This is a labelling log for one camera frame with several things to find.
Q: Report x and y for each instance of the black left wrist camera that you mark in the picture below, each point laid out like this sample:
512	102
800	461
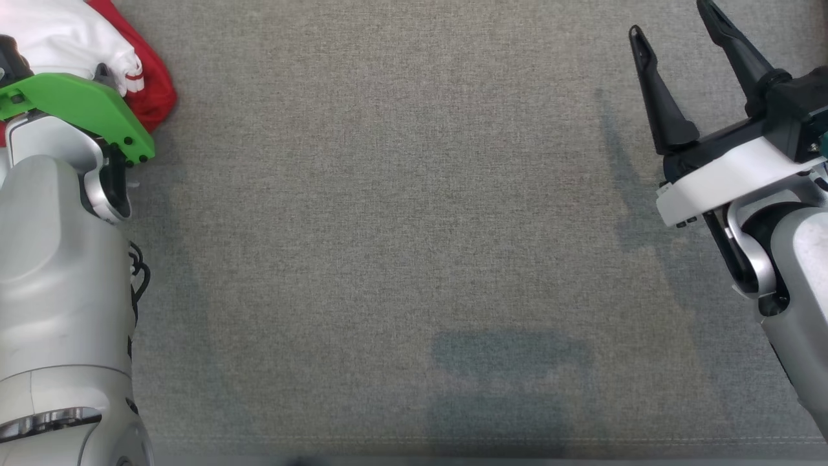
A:
10	61

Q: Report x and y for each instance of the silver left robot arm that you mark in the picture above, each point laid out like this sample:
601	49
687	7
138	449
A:
52	291

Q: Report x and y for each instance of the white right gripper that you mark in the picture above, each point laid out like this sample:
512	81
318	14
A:
718	178

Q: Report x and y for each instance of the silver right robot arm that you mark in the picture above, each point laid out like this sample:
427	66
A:
802	291

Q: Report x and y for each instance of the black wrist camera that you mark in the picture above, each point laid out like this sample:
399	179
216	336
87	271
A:
802	103
10	61

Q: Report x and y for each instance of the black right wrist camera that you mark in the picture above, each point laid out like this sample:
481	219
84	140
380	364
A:
802	103

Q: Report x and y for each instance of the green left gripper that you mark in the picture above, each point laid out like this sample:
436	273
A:
71	100

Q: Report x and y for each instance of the grey fabric sofa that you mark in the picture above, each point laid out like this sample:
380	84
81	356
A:
388	226

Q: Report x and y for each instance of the red jersey with white sleeves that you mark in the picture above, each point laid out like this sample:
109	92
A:
65	32

